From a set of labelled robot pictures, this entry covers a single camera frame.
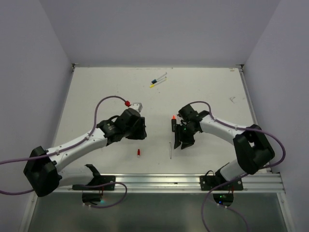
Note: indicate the aluminium front rail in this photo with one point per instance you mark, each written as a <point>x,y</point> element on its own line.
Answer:
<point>175,183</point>

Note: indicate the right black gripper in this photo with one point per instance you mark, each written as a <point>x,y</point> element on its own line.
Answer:
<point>186,141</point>

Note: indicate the yellow cap marker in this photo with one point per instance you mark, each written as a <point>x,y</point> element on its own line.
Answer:
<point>158,82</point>

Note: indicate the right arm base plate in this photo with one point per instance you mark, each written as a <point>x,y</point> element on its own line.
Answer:
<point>208,182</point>

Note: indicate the aluminium rail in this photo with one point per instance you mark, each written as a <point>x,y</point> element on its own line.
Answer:
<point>175,183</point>
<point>249,101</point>

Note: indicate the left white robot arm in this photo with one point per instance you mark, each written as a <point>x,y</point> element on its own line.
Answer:
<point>45,168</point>

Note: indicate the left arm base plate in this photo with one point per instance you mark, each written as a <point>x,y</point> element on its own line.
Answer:
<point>102,182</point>

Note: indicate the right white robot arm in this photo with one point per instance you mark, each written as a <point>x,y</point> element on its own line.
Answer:
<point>252,148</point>

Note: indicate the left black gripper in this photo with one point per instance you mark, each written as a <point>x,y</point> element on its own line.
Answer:
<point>141,134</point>

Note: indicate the aluminium right side rail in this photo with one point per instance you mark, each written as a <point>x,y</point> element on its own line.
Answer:
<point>249,101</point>

